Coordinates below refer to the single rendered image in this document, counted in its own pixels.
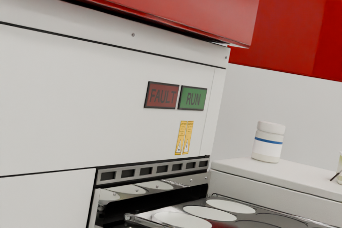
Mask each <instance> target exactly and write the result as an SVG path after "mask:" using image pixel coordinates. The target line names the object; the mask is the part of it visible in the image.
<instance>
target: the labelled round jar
mask: <svg viewBox="0 0 342 228"><path fill-rule="evenodd" d="M285 128H286V127H285V126H284V125H281V124H276V123H271V122H265V121H258V124H257V129H258V130H257V131H256V133H255V138H254V143H253V148H252V155H251V157H252V158H253V159H255V160H258V161H263V162H268V163H279V159H280V154H281V148H282V143H283V137H284V136H283V134H284V132H285Z"/></svg>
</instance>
